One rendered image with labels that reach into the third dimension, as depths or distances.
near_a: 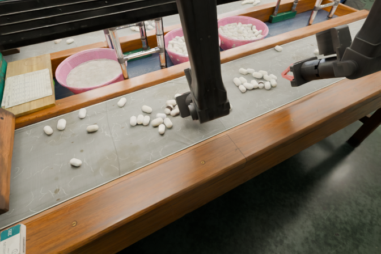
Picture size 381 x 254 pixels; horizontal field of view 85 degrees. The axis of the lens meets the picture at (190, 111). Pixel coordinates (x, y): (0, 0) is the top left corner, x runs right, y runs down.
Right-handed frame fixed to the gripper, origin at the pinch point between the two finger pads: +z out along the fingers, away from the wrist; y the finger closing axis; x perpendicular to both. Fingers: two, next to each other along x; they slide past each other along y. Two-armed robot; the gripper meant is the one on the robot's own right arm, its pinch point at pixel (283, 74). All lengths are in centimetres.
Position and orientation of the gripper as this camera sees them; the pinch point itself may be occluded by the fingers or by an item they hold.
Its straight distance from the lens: 78.5
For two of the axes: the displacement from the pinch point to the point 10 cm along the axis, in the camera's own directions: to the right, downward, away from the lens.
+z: -3.5, -0.5, 9.3
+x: 3.1, 9.4, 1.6
